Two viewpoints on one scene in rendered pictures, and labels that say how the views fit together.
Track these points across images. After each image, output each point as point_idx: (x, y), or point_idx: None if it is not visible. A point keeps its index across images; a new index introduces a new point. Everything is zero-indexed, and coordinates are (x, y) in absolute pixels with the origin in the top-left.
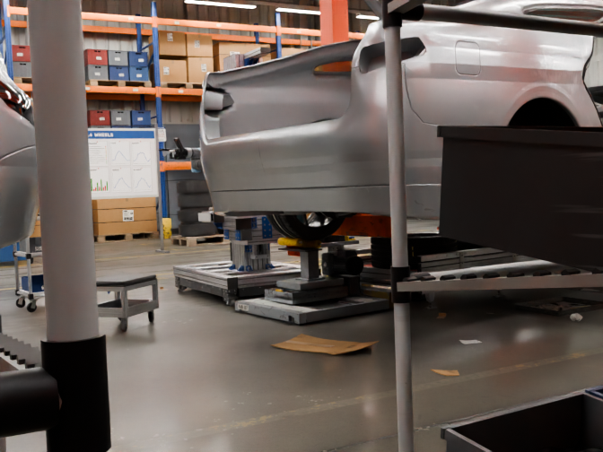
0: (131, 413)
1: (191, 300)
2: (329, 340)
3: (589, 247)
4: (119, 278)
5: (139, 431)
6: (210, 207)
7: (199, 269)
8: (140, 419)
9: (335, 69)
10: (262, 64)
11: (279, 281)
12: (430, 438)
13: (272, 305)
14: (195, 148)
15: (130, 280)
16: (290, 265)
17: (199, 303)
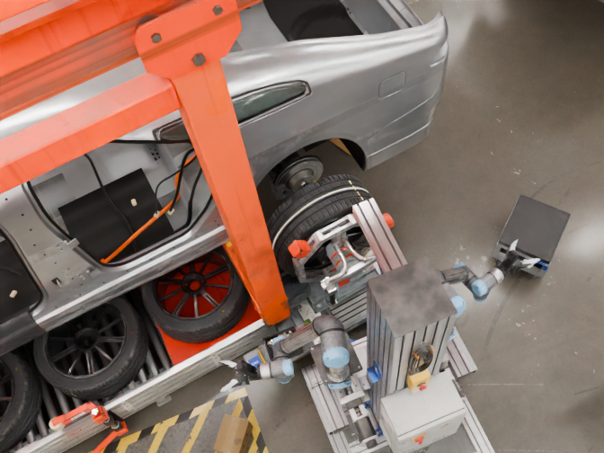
0: (453, 22)
1: (475, 395)
2: (334, 141)
3: None
4: (531, 215)
5: (444, 1)
6: (462, 397)
7: (473, 437)
8: (447, 15)
9: (270, 102)
10: (377, 35)
11: (362, 270)
12: None
13: (372, 253)
14: (484, 277)
15: (516, 203)
16: (336, 434)
17: None
